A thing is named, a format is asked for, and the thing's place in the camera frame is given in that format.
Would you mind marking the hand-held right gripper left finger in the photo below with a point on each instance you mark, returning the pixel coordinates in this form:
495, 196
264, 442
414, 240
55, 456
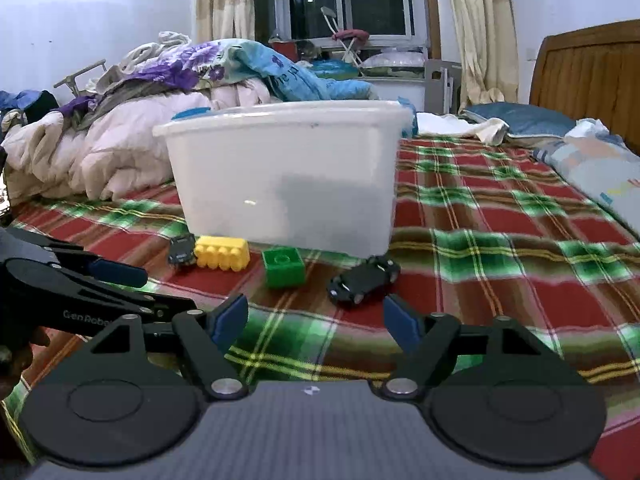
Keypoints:
230, 320

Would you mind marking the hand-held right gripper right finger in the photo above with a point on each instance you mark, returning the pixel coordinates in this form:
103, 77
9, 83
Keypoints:
402, 327

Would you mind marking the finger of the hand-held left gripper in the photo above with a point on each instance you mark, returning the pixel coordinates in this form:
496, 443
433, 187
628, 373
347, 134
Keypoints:
165, 305
120, 272

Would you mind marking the black toy car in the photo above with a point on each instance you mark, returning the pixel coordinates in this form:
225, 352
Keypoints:
181, 250
364, 280

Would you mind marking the yellow building block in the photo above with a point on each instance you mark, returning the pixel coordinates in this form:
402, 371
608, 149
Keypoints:
222, 252

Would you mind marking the green building block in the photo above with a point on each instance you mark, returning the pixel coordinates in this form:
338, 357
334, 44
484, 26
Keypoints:
283, 267

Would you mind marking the white plastic container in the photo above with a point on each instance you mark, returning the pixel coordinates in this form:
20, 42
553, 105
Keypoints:
285, 170

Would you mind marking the person's left hand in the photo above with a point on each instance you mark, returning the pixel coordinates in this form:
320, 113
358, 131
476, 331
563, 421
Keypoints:
37, 336

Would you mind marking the plaid bedsheet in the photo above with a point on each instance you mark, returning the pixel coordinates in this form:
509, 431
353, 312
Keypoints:
500, 270

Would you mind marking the pink quilt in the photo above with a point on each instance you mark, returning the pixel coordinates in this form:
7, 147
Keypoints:
125, 150

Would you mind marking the dark blue clothes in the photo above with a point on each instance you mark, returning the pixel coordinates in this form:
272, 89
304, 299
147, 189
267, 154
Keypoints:
30, 105

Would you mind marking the white cloth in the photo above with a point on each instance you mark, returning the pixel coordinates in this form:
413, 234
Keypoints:
460, 127

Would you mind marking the purple floral blanket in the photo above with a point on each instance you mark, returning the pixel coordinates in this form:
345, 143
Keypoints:
170, 65

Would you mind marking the cream crumpled cloth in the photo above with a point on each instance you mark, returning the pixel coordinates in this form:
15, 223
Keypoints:
150, 50

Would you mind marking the blue pillow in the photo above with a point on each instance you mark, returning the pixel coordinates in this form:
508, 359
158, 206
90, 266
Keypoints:
520, 122

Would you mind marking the grey box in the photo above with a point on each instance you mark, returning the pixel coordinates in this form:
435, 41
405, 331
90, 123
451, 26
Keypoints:
440, 85

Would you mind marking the light patterned pillow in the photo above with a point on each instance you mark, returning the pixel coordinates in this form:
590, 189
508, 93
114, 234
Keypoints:
600, 170

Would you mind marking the blue printed cloth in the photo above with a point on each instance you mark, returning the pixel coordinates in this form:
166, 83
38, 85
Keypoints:
295, 75

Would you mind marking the white crumpled bag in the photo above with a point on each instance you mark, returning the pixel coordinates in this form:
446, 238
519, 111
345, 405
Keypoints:
587, 129

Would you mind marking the cream patterned curtain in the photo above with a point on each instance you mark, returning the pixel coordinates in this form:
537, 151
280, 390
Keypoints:
480, 25
225, 0

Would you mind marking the folding chair with red seat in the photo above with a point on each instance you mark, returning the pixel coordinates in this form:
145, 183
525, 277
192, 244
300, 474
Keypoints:
350, 35

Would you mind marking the wooden headboard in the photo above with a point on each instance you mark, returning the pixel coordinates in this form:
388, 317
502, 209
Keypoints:
590, 70

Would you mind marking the grey metal frame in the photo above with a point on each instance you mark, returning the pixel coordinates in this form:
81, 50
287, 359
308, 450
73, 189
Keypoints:
80, 75

